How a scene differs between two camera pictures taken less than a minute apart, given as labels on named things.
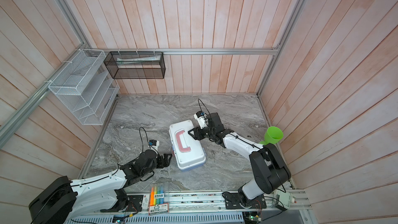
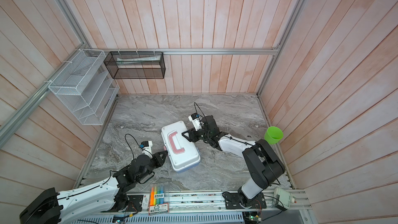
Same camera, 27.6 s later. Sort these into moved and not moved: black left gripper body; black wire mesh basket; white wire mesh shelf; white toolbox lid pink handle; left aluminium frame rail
Moved: white toolbox lid pink handle
Not moved: white wire mesh shelf; black wire mesh basket; left aluminium frame rail; black left gripper body
